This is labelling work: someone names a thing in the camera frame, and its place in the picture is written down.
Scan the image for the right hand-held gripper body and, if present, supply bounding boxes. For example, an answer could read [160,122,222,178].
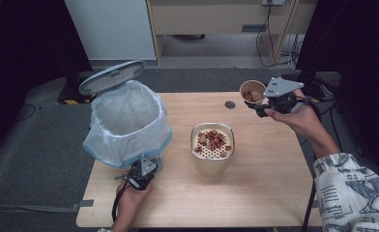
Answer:
[256,76,308,118]

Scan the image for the person's white patterned right sleeve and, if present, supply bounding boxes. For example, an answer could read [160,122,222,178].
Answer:
[312,152,379,232]

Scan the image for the white grey lidded trash can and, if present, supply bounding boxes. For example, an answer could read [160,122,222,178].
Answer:
[77,59,164,172]

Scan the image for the thin looped black floor cable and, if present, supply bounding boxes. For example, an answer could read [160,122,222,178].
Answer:
[17,103,39,122]

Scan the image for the black curtain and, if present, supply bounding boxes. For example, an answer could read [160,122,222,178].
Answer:
[295,0,379,177]
[0,0,94,165]

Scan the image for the grey tape strip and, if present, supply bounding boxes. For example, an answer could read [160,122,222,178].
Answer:
[71,199,95,214]

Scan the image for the person's right hand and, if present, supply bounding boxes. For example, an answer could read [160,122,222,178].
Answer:
[263,88,325,143]

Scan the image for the person's left hand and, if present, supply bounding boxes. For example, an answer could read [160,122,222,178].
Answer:
[115,181,154,227]

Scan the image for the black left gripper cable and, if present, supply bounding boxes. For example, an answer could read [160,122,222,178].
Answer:
[111,181,130,223]

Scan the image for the brown paper cup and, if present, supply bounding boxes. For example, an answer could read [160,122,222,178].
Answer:
[239,79,269,105]

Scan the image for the black hanging desk cables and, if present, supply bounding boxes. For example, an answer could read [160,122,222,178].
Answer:
[255,0,306,70]

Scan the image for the pile of red dried slices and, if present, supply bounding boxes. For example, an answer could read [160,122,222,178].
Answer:
[194,129,233,159]

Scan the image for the light wooden desk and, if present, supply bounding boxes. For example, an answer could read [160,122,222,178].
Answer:
[145,0,319,68]

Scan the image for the grey floor mat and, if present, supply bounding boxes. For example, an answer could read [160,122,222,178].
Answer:
[286,100,379,182]
[0,76,97,209]

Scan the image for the white cabinet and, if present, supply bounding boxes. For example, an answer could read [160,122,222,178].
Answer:
[64,0,158,62]

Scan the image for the beige container with perforated strainer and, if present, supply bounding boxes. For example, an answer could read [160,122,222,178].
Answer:
[189,122,236,177]

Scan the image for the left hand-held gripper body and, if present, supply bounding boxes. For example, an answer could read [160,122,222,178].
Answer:
[114,154,160,192]

